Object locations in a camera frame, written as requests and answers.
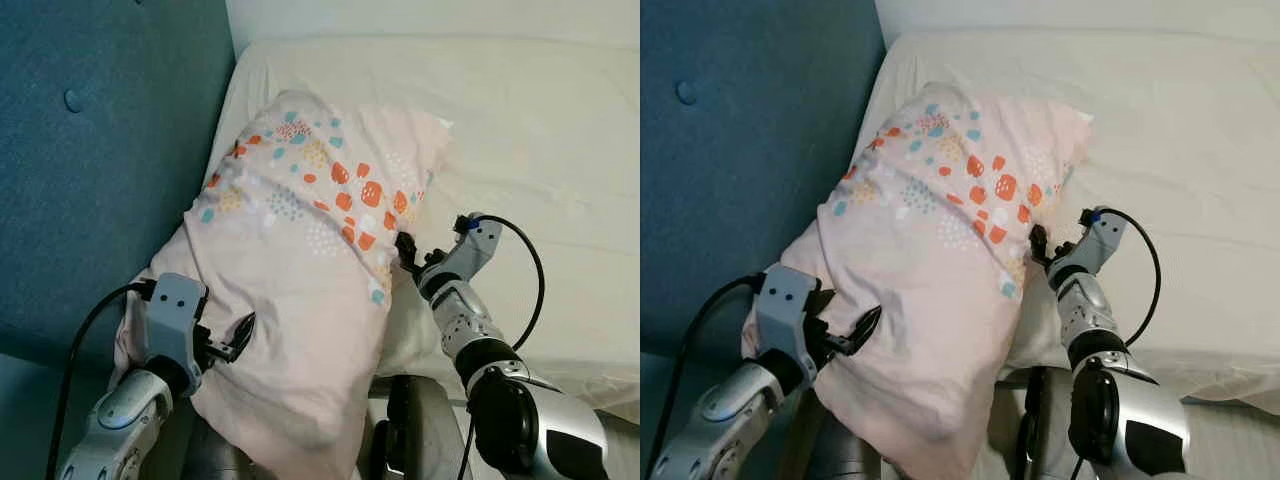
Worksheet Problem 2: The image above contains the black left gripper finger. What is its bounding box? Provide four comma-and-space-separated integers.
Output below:
228, 312, 257, 357
845, 305, 885, 355

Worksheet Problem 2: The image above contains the pink dotted pillow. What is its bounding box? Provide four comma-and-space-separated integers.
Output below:
742, 82, 1093, 479
112, 90, 453, 479

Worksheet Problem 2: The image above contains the dark grey robot left leg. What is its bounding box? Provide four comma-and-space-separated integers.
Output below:
795, 400, 876, 480
180, 415, 256, 480

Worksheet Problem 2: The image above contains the dark grey robot leg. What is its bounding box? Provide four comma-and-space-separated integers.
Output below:
1018, 367, 1083, 480
795, 400, 876, 480
180, 415, 256, 480
368, 375, 473, 480

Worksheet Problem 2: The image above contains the dark grey robot right leg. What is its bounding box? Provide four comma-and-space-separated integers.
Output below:
368, 375, 473, 480
1018, 367, 1083, 480

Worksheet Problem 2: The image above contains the mattress with beige sheet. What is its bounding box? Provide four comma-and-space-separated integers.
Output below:
205, 38, 641, 423
855, 30, 1280, 416

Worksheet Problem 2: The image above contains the teal upholstered headboard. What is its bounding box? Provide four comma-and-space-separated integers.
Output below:
0, 0, 237, 353
640, 0, 889, 363

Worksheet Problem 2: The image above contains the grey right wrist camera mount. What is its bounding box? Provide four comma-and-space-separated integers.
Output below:
1050, 207, 1128, 283
420, 215, 503, 291

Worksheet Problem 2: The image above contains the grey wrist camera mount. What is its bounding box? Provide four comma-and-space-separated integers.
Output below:
755, 265, 825, 363
1050, 207, 1128, 283
145, 273, 209, 369
420, 215, 503, 291

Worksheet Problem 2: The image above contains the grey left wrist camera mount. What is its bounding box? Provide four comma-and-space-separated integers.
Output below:
145, 273, 209, 369
755, 265, 825, 363

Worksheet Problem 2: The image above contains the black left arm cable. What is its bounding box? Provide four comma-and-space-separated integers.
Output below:
45, 280, 158, 480
648, 274, 769, 480

